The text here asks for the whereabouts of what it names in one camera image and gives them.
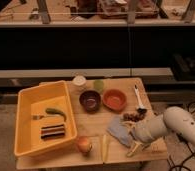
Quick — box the yellow banana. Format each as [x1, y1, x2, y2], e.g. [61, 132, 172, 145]
[101, 135, 110, 163]

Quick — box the wooden table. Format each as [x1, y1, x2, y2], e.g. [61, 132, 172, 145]
[17, 78, 168, 169]

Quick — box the green pepper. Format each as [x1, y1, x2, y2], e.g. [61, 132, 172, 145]
[45, 108, 67, 121]

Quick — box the grey-blue cloth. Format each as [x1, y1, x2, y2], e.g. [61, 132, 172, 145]
[107, 116, 132, 148]

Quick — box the small metal fork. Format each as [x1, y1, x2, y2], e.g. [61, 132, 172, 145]
[32, 115, 45, 120]

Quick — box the dark purple bowl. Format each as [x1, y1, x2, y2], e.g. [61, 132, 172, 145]
[79, 90, 101, 112]

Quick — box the white cup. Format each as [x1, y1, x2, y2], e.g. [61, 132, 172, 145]
[72, 75, 86, 91]

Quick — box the grey cloth-covered gripper body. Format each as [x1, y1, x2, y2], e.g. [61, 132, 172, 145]
[131, 118, 165, 143]

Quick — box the striped dark sponge block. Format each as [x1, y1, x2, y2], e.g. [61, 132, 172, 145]
[41, 124, 66, 139]

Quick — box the red bowl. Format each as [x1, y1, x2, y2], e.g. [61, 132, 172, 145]
[102, 89, 127, 111]

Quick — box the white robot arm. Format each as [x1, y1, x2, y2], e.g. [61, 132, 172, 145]
[127, 106, 195, 157]

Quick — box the yellow plastic bin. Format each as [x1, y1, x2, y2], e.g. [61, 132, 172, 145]
[14, 81, 77, 157]

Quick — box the green cup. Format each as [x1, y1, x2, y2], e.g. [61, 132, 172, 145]
[93, 79, 104, 93]

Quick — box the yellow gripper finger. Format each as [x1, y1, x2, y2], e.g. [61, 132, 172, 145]
[121, 121, 136, 128]
[126, 142, 144, 157]

